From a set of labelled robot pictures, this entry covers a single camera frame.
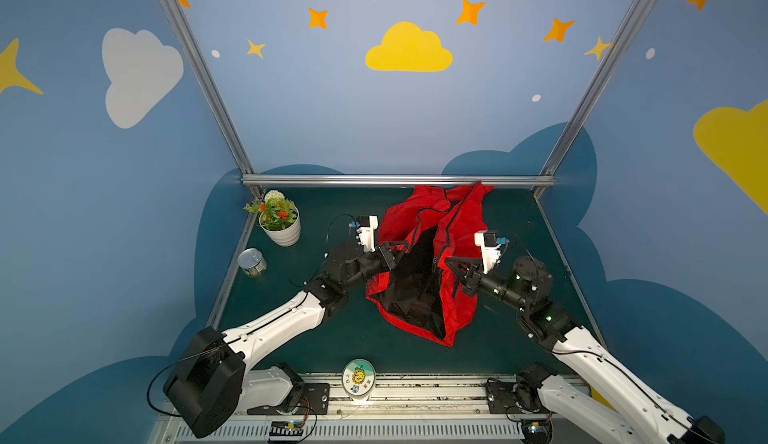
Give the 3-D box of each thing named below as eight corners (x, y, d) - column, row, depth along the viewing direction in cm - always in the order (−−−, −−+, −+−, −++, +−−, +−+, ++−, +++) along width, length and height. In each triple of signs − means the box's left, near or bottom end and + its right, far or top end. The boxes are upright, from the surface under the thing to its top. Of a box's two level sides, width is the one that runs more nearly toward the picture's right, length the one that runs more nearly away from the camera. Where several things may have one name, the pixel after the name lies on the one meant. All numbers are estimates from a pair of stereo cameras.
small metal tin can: (239, 276, 97) (233, 268, 93) (247, 255, 102) (242, 247, 98) (263, 276, 97) (258, 268, 93) (269, 255, 102) (265, 247, 98)
